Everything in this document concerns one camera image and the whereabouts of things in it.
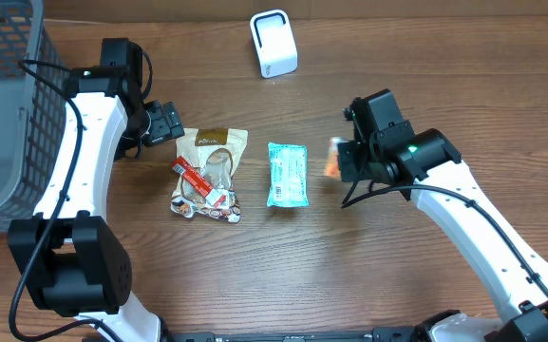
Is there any small orange tissue pack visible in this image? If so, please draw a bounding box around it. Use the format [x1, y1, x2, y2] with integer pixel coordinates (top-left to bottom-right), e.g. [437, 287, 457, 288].
[324, 137, 345, 180]

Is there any beige snack pouch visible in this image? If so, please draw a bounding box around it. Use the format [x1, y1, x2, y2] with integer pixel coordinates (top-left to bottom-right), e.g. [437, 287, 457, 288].
[170, 128, 248, 223]

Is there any teal wet wipes packet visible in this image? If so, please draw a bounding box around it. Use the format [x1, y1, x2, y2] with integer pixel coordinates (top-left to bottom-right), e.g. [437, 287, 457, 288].
[267, 142, 309, 208]

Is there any red candy bar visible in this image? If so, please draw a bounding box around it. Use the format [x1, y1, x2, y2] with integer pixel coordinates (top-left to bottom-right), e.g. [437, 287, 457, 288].
[172, 156, 227, 208]

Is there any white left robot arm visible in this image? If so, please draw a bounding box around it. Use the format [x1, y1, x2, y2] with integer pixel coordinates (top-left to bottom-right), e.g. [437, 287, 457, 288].
[8, 38, 184, 341]

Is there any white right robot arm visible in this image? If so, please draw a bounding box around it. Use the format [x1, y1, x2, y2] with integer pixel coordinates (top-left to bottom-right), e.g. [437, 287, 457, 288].
[337, 89, 548, 341]

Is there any white barcode scanner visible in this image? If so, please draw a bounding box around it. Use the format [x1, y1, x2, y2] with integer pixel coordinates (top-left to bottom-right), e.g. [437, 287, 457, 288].
[250, 9, 298, 79]

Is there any dark plastic mesh basket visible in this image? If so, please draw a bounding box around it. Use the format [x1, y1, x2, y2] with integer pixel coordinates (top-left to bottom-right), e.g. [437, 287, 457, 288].
[0, 0, 67, 233]

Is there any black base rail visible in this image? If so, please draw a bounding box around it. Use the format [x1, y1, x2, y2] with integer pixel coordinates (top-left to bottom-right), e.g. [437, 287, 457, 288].
[172, 327, 414, 342]

